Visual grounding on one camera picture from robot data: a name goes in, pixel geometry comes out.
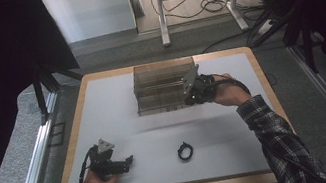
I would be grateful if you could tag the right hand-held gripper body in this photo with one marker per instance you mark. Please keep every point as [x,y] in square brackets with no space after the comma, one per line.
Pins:
[199,90]

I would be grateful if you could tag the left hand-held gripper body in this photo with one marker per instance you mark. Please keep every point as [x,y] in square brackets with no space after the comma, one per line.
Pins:
[102,161]

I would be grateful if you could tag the transparent brown drawer box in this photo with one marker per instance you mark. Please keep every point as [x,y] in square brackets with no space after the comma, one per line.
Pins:
[156,86]

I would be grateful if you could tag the person's right hand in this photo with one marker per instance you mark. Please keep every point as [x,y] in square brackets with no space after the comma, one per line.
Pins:
[229,93]

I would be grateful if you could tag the white table mat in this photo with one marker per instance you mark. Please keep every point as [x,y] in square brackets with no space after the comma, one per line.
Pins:
[152,174]

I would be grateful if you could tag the black metal stand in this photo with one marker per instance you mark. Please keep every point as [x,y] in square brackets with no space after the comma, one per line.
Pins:
[304,29]
[39,96]

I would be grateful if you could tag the white power strip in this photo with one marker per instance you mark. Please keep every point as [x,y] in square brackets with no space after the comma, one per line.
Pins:
[265,26]

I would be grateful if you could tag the white cabinet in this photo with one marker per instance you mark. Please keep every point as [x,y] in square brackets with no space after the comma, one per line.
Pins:
[89,13]

